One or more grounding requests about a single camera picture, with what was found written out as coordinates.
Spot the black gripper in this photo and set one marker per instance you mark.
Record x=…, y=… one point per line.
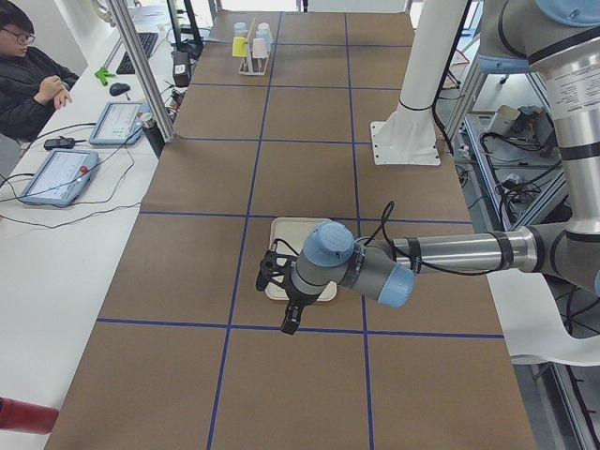
x=298, y=298

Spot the pink ikea cup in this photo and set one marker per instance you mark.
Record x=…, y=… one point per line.
x=260, y=48

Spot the yellow ikea cup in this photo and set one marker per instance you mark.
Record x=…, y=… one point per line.
x=239, y=47

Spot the blue ikea cup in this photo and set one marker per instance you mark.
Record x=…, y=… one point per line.
x=264, y=31

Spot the blue ikea cup corner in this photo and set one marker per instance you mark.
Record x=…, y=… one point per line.
x=240, y=29

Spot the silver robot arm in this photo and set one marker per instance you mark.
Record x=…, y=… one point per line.
x=560, y=41

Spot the cream plastic tray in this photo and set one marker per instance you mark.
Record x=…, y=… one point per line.
x=291, y=233

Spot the white plastic chair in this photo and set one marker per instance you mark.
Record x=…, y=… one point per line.
x=532, y=325

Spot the far blue teach pendant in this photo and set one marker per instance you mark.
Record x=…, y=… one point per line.
x=119, y=123

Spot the blue teach pendant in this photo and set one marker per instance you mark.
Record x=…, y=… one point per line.
x=119, y=123
x=61, y=178

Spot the near blue teach pendant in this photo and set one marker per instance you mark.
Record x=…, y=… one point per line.
x=61, y=178

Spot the black computer monitor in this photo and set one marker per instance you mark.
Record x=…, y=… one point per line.
x=186, y=34

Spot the black power adapter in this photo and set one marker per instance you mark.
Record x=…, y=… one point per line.
x=59, y=143

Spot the red fire extinguisher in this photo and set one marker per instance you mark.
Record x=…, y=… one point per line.
x=19, y=416

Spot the black computer mouse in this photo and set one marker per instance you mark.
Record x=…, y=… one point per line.
x=118, y=88

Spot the green plastic tool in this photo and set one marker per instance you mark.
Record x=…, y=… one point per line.
x=103, y=75

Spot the seated person black jacket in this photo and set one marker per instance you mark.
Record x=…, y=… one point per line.
x=33, y=86

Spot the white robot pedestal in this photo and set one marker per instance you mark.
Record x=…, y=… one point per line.
x=408, y=135

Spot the white wire cup rack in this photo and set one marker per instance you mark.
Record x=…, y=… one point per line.
x=249, y=65

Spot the aluminium frame post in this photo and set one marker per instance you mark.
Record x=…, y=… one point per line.
x=146, y=78

